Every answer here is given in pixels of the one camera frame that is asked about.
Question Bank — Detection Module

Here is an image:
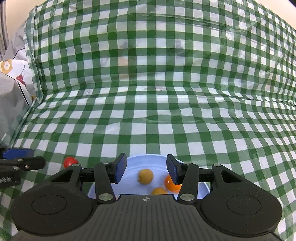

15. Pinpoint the small orange tangerine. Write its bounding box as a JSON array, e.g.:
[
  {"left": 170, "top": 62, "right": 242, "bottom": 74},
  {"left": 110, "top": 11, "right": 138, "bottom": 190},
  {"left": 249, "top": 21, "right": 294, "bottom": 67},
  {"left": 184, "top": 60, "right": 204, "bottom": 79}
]
[{"left": 164, "top": 175, "right": 182, "bottom": 194}]

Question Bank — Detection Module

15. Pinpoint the grey patterned pillow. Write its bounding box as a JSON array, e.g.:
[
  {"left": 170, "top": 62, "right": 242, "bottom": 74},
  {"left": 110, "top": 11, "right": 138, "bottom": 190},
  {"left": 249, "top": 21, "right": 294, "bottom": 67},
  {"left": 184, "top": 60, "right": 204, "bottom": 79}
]
[{"left": 1, "top": 24, "right": 36, "bottom": 146}]

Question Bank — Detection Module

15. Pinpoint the light blue plate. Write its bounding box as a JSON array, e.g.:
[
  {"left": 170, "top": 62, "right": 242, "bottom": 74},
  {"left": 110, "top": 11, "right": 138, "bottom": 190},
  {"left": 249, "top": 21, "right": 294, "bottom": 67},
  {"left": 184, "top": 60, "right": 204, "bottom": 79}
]
[{"left": 87, "top": 154, "right": 211, "bottom": 202}]

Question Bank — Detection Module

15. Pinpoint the red tomato lower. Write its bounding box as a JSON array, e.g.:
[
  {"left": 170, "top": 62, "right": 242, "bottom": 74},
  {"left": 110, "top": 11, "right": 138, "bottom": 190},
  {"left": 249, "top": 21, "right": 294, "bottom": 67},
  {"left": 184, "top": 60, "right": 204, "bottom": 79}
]
[{"left": 63, "top": 157, "right": 79, "bottom": 168}]

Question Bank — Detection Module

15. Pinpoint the green checkered tablecloth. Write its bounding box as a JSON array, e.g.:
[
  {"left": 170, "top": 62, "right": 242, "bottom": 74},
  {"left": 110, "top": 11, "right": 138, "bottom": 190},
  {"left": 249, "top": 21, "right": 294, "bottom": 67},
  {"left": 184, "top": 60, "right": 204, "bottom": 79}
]
[{"left": 1, "top": 1, "right": 295, "bottom": 240}]

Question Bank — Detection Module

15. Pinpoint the yellow longan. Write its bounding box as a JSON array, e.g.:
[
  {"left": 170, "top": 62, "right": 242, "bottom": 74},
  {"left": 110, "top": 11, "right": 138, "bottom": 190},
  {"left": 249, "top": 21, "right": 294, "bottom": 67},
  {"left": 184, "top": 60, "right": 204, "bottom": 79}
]
[{"left": 138, "top": 169, "right": 154, "bottom": 185}]

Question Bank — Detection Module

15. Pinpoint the yellow longan edge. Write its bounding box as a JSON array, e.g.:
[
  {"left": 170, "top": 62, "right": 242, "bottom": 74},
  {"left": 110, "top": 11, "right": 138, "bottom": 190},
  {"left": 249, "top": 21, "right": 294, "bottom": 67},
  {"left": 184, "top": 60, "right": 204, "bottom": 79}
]
[{"left": 151, "top": 187, "right": 168, "bottom": 195}]

